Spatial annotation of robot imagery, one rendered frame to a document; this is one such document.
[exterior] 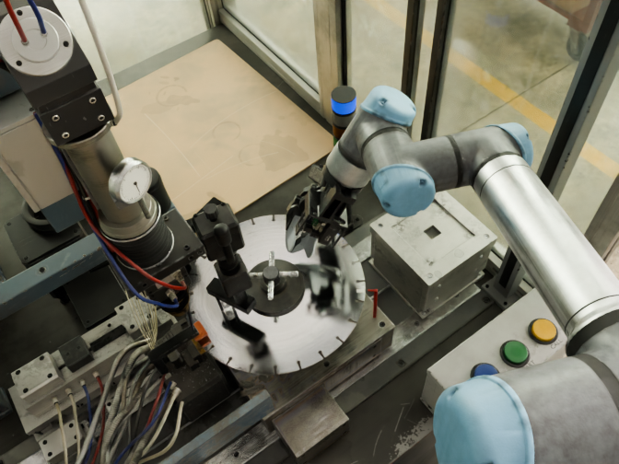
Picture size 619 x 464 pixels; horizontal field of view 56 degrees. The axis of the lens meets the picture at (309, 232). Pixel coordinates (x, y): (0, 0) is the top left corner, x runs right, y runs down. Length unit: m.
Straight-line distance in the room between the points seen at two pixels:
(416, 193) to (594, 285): 0.25
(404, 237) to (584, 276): 0.57
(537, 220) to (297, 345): 0.48
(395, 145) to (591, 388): 0.40
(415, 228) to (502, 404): 0.70
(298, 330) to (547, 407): 0.57
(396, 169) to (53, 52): 0.43
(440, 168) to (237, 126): 0.91
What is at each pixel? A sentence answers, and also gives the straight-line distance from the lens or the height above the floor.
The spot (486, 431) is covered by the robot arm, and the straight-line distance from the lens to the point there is 0.53.
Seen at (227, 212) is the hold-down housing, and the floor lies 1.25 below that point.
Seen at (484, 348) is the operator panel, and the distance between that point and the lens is 1.09.
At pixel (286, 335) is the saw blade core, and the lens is 1.02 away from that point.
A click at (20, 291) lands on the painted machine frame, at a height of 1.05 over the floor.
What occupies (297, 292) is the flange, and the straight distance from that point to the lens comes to 1.05.
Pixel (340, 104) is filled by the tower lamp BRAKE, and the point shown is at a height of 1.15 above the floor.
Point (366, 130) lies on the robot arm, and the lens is 0.84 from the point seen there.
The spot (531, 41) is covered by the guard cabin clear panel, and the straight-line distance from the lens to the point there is 0.97.
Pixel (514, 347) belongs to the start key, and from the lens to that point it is 1.09.
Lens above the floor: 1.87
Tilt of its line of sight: 55 degrees down
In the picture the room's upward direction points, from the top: 7 degrees counter-clockwise
